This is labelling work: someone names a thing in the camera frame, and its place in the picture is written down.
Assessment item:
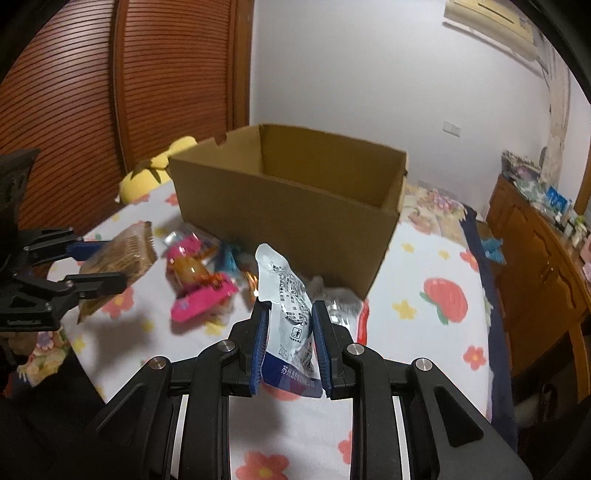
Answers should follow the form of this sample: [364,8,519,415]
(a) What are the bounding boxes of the teal cloth scrap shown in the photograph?
[481,237,506,265]

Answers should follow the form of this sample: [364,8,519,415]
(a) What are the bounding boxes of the wall air conditioner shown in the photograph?
[444,0,538,62]

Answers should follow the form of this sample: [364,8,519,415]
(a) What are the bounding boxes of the blue edged silver pouch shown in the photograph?
[256,243,322,398]

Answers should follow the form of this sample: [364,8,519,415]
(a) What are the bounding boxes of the white wall switch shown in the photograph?
[442,121,462,138]

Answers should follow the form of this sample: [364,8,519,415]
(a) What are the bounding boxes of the red edged silver pouch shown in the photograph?
[307,276,370,345]

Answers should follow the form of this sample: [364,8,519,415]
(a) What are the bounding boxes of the strawberry print bed sheet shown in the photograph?
[48,181,493,480]

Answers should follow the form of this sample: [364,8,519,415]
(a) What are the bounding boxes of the brown cake snack packet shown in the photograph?
[75,221,160,324]

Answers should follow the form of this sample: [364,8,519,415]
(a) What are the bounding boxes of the gold foil snack packet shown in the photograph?
[242,270,259,304]

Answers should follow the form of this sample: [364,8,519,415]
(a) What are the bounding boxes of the floral quilt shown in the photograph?
[401,184,467,244]

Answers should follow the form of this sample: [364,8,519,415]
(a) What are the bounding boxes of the yellow plush toy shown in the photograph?
[119,136,197,205]

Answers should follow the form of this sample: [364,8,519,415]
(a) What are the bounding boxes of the wooden louvered wardrobe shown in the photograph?
[1,1,253,232]

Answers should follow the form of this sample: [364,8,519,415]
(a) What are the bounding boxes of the blue box on cabinet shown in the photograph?
[546,186,570,214]

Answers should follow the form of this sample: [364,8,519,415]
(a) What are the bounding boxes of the beige curtain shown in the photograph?
[541,41,571,188]

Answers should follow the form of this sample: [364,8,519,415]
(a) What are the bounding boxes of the brown cardboard box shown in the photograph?
[169,124,409,298]

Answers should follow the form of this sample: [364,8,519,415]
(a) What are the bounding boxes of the pink snack packet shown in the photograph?
[166,233,238,323]

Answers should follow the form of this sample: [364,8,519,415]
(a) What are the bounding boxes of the blue candy wrapper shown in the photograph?
[214,242,242,278]

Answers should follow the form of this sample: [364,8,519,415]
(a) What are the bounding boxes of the folded cloth pile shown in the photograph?
[501,150,541,188]

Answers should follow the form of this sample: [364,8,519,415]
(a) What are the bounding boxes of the wooden sideboard cabinet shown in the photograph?
[486,176,590,401]

